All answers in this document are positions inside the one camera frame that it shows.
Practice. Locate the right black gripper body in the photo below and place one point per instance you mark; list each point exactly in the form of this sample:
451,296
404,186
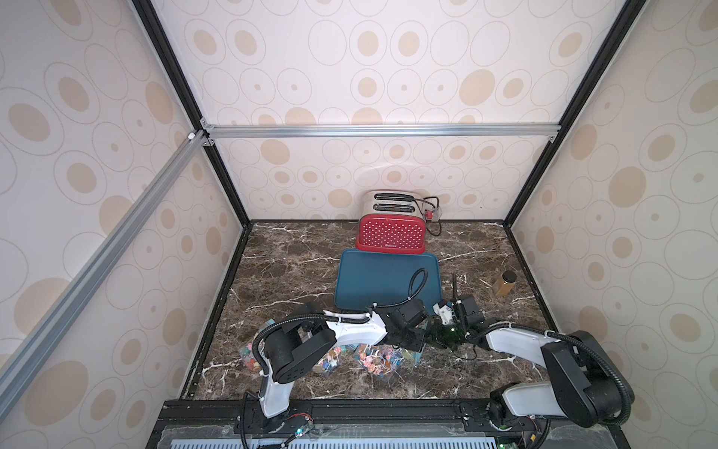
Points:
459,306

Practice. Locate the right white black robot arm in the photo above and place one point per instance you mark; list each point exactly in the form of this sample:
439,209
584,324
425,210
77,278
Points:
583,385

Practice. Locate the red polka dot toaster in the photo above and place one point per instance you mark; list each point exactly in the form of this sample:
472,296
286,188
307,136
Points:
392,222

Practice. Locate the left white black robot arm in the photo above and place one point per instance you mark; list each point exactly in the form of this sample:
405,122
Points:
288,350

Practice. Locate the candy ziploc bag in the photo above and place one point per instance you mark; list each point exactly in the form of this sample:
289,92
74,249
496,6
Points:
329,362
376,360
402,358
247,355

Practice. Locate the horizontal aluminium frame bar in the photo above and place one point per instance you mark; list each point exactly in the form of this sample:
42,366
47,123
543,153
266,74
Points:
418,130

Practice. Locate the teal rectangular tray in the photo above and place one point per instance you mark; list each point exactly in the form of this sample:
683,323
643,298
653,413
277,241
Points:
366,278

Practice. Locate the left slanted aluminium frame bar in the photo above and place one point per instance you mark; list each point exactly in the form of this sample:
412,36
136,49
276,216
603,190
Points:
34,352

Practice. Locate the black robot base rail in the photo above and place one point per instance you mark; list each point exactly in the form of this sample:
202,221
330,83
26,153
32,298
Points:
365,424

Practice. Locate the brown bottle black cap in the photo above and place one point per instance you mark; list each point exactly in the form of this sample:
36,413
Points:
504,283

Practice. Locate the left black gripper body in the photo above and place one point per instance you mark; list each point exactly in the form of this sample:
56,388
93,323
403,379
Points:
412,339

